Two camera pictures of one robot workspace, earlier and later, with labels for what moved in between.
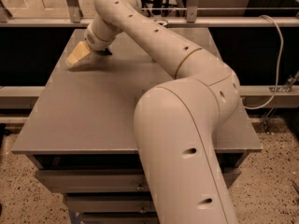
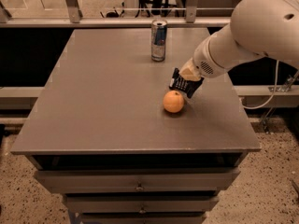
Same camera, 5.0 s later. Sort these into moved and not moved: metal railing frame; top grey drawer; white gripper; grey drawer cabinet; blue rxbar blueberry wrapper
Moved: blue rxbar blueberry wrapper; white gripper
Not moved: metal railing frame; grey drawer cabinet; top grey drawer
